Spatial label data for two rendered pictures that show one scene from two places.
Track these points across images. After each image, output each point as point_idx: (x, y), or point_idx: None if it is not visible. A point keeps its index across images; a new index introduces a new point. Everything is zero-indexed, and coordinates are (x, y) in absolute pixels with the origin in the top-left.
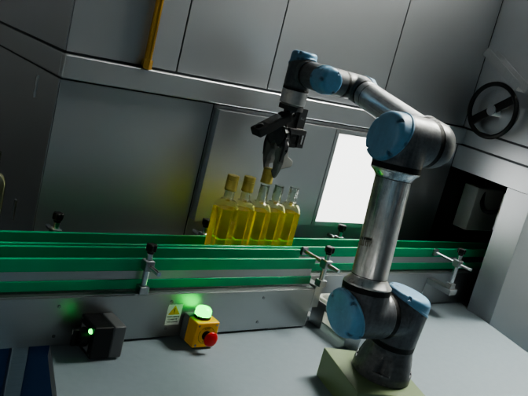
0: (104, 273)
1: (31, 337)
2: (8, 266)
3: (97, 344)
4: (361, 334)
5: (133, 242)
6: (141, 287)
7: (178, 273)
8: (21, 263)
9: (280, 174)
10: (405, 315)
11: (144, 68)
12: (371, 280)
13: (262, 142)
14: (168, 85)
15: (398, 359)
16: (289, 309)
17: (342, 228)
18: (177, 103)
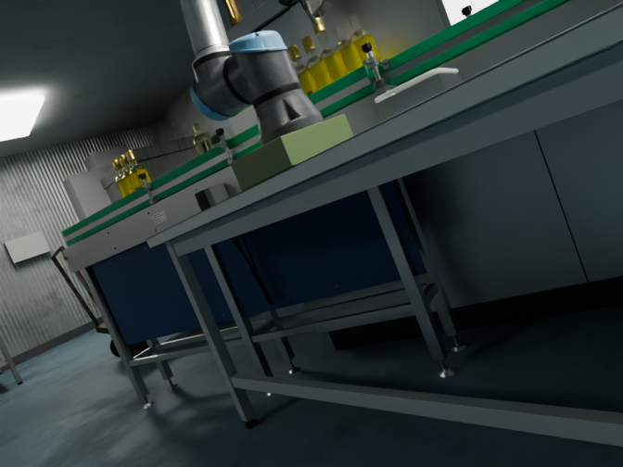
0: (211, 161)
1: (195, 212)
2: (169, 177)
3: (200, 204)
4: (206, 107)
5: None
6: (227, 160)
7: (252, 140)
8: (172, 173)
9: (375, 13)
10: (230, 65)
11: (233, 25)
12: (196, 56)
13: (338, 2)
14: (250, 22)
15: (260, 111)
16: (361, 125)
17: (463, 10)
18: (269, 28)
